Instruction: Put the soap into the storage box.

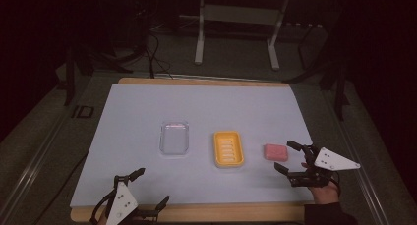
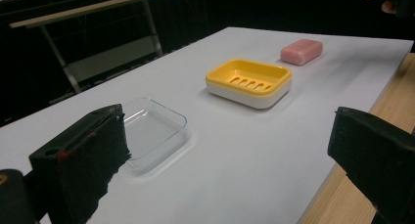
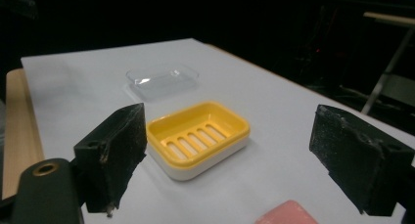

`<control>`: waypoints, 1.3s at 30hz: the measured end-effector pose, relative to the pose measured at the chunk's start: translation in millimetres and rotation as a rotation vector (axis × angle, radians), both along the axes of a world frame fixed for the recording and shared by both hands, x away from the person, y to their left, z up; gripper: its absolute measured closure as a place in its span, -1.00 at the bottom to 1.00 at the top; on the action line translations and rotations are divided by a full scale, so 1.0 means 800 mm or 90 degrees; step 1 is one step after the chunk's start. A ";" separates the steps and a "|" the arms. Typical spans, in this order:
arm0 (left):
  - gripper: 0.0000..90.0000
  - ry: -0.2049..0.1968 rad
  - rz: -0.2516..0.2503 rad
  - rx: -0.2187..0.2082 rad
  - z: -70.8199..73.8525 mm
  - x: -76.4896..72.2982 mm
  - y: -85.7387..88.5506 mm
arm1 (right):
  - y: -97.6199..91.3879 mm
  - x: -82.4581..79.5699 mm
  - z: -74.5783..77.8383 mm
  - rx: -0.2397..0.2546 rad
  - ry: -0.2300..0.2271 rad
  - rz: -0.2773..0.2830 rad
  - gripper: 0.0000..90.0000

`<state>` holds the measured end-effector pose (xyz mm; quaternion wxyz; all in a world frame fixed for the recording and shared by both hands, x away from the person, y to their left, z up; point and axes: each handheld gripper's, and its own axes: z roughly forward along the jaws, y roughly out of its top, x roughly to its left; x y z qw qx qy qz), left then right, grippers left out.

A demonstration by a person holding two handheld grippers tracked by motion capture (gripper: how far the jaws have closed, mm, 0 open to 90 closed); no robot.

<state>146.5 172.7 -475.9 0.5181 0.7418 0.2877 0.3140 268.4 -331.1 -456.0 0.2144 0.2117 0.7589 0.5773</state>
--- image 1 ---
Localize pale blue table cover sheet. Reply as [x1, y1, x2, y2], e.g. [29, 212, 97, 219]
[70, 84, 315, 208]

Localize pink soap bar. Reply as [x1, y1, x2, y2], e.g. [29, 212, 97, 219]
[263, 143, 289, 163]

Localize black floor cables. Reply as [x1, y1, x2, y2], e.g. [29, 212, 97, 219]
[143, 31, 175, 80]

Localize yellow soap dish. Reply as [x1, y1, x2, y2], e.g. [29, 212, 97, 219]
[212, 130, 246, 169]

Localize black floor bracket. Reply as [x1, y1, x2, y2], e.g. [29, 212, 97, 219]
[71, 104, 95, 119]

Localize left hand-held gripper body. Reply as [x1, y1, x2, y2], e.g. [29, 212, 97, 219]
[89, 175, 159, 225]

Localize metal floor rail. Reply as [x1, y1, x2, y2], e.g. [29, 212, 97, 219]
[328, 111, 392, 225]
[0, 108, 73, 221]

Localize white metal stand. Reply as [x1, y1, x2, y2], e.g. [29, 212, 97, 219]
[179, 0, 291, 72]

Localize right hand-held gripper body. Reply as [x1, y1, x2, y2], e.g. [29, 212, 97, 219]
[287, 143, 362, 189]

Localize black stand legs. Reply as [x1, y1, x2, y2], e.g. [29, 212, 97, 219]
[62, 47, 135, 107]
[284, 59, 350, 122]

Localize person's right hand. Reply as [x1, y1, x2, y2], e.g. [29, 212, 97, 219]
[300, 161, 342, 205]

